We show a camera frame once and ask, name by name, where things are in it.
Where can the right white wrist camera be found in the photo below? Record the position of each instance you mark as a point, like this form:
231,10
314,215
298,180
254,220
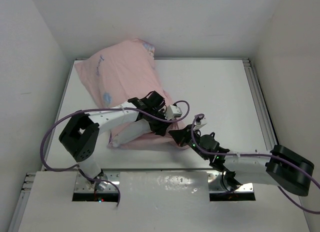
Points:
200,122

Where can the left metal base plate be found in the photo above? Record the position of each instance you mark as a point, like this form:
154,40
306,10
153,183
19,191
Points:
82,185

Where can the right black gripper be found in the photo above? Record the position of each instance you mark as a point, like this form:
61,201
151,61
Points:
181,136

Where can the white foam front board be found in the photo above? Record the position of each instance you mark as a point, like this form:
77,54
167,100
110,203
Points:
156,201

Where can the pink princess pillowcase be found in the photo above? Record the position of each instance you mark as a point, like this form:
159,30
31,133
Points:
121,72

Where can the metal base plate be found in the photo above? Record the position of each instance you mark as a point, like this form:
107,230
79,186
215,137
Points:
220,182
82,185

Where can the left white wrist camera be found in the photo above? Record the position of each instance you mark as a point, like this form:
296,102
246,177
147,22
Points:
173,112

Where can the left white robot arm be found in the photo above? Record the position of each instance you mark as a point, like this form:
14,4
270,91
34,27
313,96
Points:
139,116

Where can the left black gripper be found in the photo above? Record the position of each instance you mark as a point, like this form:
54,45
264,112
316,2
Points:
160,128

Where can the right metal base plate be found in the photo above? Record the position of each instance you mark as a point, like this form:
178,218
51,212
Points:
220,182

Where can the white pillow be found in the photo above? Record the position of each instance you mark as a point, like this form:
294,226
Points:
131,132

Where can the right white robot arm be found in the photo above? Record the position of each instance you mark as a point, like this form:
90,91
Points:
281,167

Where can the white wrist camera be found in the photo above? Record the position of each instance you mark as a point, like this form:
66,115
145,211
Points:
173,112
200,122

